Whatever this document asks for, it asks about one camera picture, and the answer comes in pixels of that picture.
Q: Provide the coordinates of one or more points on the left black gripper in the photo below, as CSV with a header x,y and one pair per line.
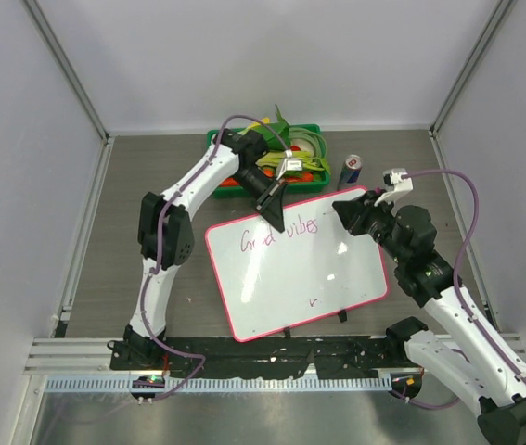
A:
x,y
274,210

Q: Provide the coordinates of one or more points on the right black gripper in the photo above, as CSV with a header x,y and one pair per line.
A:
x,y
355,213

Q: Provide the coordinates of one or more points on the pink framed whiteboard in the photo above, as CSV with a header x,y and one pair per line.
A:
x,y
269,281

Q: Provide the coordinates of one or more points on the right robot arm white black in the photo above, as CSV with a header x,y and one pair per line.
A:
x,y
482,370

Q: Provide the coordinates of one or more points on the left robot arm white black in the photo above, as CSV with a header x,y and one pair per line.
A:
x,y
166,239

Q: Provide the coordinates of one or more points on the energy drink can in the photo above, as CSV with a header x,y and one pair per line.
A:
x,y
350,171

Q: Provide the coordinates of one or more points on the red chili pepper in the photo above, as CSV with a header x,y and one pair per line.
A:
x,y
305,177

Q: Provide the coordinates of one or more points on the orange carrot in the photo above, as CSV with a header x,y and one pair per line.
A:
x,y
229,182

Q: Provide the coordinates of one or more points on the lower celery bok choy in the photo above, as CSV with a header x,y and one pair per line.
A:
x,y
309,163

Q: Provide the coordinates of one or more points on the green plastic tray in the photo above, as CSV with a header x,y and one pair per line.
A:
x,y
321,179

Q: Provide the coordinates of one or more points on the white onion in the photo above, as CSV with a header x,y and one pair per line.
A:
x,y
307,145

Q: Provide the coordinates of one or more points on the green long beans bundle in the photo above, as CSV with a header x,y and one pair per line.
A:
x,y
320,140

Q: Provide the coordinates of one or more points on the upper bok choy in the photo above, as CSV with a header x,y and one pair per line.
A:
x,y
276,134

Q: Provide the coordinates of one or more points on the yellow pepper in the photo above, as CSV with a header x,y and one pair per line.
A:
x,y
265,120

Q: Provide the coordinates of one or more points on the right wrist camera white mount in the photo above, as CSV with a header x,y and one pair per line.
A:
x,y
398,184

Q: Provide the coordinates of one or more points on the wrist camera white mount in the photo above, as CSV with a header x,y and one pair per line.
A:
x,y
288,164
398,184

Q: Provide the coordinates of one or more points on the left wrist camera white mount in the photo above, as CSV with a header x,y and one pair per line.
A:
x,y
288,164

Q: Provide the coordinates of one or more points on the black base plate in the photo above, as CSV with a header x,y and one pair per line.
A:
x,y
268,358

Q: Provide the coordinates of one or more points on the white slotted cable duct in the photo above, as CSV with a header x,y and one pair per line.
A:
x,y
144,384

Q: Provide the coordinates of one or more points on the right aluminium frame post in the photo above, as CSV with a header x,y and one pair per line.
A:
x,y
493,25

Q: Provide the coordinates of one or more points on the aluminium frame post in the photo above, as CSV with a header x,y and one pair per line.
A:
x,y
493,25
58,53

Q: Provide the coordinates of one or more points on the left aluminium frame post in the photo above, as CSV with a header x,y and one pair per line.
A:
x,y
58,53

